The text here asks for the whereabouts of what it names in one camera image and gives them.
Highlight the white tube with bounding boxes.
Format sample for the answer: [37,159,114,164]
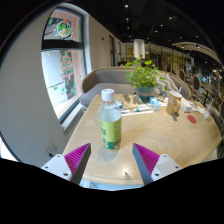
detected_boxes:
[121,104,151,116]

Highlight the window with festive decals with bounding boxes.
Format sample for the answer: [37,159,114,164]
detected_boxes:
[40,6,88,123]

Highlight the flat round red coaster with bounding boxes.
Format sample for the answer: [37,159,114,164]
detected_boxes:
[186,114,198,125]

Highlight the clear green-labelled water bottle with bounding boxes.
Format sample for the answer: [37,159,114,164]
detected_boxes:
[97,88,123,152]

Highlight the green potted plant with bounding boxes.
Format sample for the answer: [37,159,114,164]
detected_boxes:
[124,58,167,103]

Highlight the tan mug white inside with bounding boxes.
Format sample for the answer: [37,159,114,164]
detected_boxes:
[165,90,183,116]

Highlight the blue white card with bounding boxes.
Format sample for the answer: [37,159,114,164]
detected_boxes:
[114,99,124,110]

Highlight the white round column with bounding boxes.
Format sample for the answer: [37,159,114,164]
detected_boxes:
[133,38,146,59]

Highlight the group of round-backed chairs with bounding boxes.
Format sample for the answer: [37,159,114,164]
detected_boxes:
[178,64,224,111]

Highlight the white box with orange mark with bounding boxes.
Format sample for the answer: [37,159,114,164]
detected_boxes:
[179,97,193,113]

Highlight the ceiling spot lights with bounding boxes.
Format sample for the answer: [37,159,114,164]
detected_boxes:
[119,1,201,49]

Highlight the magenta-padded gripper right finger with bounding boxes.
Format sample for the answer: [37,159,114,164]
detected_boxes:
[132,143,183,185]

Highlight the grey curved sofa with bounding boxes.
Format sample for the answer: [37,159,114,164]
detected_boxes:
[79,66,193,108]

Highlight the small blue box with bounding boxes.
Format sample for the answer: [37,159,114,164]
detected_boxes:
[149,96,161,112]

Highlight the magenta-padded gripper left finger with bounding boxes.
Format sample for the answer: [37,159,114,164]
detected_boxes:
[41,143,92,185]

